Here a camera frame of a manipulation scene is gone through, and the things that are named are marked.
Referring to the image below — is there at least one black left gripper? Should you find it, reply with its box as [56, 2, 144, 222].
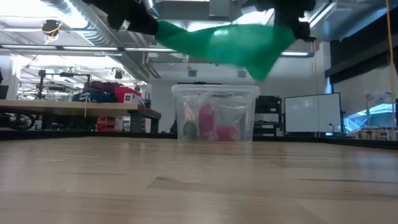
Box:
[82, 0, 160, 35]

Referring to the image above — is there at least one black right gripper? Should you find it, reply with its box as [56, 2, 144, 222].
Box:
[254, 0, 317, 43]

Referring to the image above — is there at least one green elastic bandage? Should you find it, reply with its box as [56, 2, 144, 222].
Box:
[154, 20, 298, 82]

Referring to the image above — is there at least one dark green roll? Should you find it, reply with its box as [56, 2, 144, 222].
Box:
[182, 120, 198, 141]

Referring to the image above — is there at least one red bandage roll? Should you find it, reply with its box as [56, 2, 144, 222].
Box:
[216, 125, 241, 142]

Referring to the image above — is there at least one red box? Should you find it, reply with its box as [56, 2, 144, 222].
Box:
[114, 86, 142, 103]

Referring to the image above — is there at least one maroon cloth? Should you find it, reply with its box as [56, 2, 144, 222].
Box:
[82, 80, 124, 94]

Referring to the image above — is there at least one clear plastic storage bin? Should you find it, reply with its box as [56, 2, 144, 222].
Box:
[171, 83, 261, 143]

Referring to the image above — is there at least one whiteboard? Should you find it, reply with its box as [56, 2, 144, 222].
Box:
[284, 92, 343, 135]

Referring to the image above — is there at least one black shelf cart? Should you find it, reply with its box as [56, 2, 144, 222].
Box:
[254, 95, 284, 137]

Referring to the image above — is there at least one blue bag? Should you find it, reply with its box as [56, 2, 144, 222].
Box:
[72, 91, 118, 103]

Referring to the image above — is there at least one white packet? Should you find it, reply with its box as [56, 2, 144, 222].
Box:
[184, 104, 196, 124]

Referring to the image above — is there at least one red drawer unit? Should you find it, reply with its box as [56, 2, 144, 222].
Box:
[95, 115, 118, 133]

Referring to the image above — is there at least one wooden workbench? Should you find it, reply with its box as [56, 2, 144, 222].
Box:
[0, 99, 162, 134]

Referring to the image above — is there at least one black machine under bench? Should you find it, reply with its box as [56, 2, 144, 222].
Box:
[55, 114, 102, 131]

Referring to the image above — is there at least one black wheel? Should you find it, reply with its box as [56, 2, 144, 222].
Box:
[0, 111, 35, 131]

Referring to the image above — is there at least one silver ventilation duct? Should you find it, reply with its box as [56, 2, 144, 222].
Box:
[40, 0, 162, 83]

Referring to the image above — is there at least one yellow hanging cable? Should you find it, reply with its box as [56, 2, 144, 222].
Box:
[385, 0, 397, 141]

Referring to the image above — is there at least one black camera rig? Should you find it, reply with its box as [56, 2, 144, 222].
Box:
[37, 69, 91, 100]

